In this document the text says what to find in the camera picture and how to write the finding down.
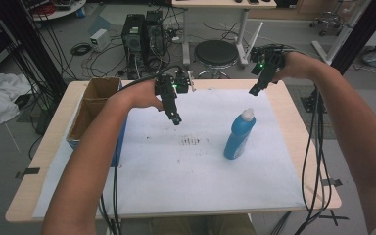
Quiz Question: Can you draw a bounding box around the black round stool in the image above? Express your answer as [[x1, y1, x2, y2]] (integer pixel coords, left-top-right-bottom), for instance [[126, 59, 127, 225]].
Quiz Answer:
[[194, 39, 240, 80]]

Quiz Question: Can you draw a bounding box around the office chair wheel base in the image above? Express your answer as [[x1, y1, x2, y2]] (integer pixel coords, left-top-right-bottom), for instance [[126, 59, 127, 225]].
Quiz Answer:
[[308, 9, 346, 37]]

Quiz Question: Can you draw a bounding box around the black computer tower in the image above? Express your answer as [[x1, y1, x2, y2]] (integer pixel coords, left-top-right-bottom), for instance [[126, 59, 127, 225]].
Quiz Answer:
[[120, 13, 146, 80], [143, 10, 166, 69]]

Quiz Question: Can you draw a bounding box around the person's left hand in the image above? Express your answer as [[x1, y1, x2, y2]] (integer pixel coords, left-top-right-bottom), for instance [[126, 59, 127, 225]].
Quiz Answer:
[[109, 78, 165, 112]]

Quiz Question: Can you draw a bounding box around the white crumpled cloth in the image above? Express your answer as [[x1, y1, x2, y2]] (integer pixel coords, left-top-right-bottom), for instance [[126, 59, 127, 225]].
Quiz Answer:
[[0, 70, 32, 129]]

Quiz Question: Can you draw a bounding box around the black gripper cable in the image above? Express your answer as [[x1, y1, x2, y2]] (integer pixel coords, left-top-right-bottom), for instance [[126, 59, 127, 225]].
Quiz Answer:
[[112, 64, 185, 235], [98, 192, 115, 235], [293, 97, 333, 235], [301, 82, 319, 213]]

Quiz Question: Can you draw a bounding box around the black metal frame post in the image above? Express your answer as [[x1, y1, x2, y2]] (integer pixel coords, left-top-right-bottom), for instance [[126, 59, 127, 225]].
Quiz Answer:
[[11, 0, 68, 99], [331, 0, 376, 75]]

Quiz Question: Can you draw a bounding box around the white metal stand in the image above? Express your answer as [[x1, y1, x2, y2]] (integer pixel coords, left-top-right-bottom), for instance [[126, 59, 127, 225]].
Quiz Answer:
[[311, 0, 373, 66]]

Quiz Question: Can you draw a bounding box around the small white box device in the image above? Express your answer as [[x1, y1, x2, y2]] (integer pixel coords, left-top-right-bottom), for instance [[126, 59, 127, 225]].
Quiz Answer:
[[89, 28, 112, 53]]

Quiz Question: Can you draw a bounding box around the person's right hand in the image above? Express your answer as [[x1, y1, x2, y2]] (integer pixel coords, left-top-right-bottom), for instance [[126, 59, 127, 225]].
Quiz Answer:
[[272, 51, 321, 83]]

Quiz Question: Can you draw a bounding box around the coiled black cable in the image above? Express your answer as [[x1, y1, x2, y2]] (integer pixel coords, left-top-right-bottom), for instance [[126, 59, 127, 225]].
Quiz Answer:
[[70, 42, 93, 57]]

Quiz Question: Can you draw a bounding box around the white desk with metal legs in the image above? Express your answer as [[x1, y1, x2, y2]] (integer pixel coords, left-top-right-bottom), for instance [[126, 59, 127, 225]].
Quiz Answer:
[[170, 0, 278, 68]]

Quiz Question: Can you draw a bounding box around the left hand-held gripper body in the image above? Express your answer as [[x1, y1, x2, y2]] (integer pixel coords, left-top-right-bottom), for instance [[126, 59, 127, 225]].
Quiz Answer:
[[154, 69, 193, 99]]

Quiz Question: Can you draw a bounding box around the black tape cross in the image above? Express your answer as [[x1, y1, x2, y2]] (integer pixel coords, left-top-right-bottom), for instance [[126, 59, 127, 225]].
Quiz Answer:
[[319, 210, 350, 227]]

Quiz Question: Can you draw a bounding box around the white paper sheet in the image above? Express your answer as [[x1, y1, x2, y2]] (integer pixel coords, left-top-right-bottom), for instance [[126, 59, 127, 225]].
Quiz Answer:
[[32, 88, 306, 219]]

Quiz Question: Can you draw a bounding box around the cardboard box with blue outside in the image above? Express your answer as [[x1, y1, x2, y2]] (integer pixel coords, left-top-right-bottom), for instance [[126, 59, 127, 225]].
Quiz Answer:
[[66, 76, 127, 168]]

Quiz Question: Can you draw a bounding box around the round white table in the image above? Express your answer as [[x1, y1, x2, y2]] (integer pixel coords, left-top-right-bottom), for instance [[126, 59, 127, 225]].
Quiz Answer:
[[28, 0, 87, 23]]

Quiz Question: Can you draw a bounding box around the black tape strip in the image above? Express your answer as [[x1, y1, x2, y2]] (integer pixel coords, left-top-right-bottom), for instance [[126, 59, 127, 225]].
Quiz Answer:
[[15, 166, 41, 179], [321, 178, 343, 188]]

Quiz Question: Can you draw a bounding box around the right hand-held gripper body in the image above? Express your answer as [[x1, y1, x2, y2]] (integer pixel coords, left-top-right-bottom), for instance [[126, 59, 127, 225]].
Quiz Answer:
[[249, 44, 287, 77]]

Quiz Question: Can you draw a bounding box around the blue bottle with white cap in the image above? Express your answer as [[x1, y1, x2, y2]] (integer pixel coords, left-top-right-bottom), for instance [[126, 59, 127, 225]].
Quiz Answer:
[[223, 107, 258, 161]]

